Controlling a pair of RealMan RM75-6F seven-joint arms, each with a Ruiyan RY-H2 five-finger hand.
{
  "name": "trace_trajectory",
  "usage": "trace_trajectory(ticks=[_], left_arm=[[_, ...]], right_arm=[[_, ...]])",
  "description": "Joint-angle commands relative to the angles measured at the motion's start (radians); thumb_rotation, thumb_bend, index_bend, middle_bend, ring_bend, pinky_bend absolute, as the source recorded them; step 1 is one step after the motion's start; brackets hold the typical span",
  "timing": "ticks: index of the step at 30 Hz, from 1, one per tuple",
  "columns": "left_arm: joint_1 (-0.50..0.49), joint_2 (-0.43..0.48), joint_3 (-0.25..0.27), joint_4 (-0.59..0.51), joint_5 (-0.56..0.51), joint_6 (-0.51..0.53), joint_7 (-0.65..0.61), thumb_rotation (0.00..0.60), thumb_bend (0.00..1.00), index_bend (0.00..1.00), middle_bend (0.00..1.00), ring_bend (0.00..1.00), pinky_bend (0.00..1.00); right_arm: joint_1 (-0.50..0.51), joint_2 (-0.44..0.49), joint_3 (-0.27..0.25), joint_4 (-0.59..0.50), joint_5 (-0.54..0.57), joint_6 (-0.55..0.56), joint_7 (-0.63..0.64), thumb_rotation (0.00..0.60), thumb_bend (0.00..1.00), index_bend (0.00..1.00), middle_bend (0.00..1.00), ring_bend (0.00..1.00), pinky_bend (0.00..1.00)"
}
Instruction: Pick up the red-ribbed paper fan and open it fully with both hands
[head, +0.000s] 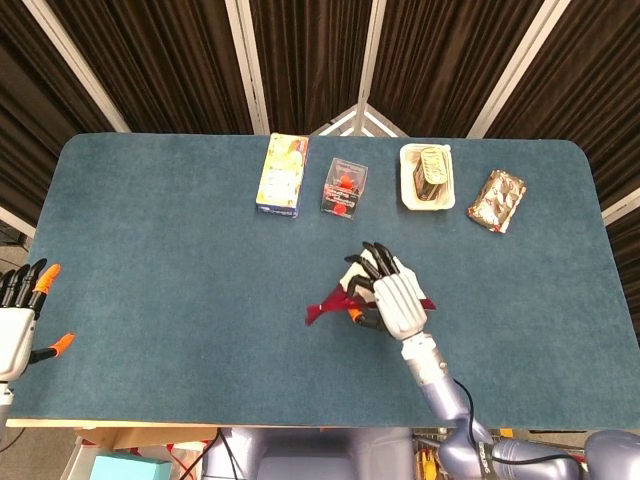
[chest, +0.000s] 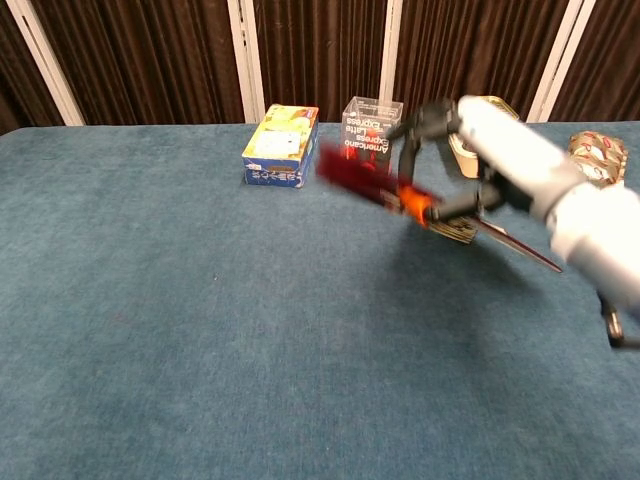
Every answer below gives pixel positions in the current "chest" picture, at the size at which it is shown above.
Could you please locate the shiny foil snack packet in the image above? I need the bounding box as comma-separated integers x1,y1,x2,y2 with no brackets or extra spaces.
567,130,630,187

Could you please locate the blue table cloth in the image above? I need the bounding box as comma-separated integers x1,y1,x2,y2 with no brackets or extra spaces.
0,121,640,480

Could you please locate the gold tin can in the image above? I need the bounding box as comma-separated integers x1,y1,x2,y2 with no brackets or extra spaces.
482,94,519,120

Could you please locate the white rectangular tray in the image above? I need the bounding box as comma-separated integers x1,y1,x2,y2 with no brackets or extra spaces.
447,132,484,180

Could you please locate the red ribbed paper folding fan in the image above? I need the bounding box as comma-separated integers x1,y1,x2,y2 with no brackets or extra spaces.
317,142,564,274

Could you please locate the clear plastic coffee capsule box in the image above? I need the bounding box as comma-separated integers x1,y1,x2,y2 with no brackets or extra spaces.
341,95,405,174

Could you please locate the right robot hand orange thumbtip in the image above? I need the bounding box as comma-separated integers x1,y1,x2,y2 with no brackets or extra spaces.
387,94,585,226

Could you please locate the dark brown curtain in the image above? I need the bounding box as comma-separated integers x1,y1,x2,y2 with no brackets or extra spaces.
0,0,640,126

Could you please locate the white frame post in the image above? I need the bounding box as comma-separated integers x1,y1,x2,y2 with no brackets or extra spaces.
378,0,404,104
4,0,86,126
227,0,266,124
527,0,599,124

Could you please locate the yellow and blue carton box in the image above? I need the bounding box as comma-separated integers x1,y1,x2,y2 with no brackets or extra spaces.
241,103,321,190

